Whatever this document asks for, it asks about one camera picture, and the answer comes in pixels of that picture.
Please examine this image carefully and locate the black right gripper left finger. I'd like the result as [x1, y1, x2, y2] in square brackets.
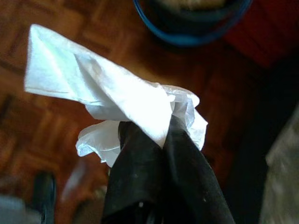
[104, 120, 169, 224]

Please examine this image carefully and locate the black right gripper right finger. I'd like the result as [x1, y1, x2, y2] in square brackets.
[163, 114, 236, 224]

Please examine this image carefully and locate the white tissue paper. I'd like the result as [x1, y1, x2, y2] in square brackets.
[24, 23, 208, 168]

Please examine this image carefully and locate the beige floral bed sheet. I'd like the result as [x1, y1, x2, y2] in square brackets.
[260, 109, 299, 224]

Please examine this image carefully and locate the red sofa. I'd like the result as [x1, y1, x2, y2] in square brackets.
[224, 0, 299, 68]

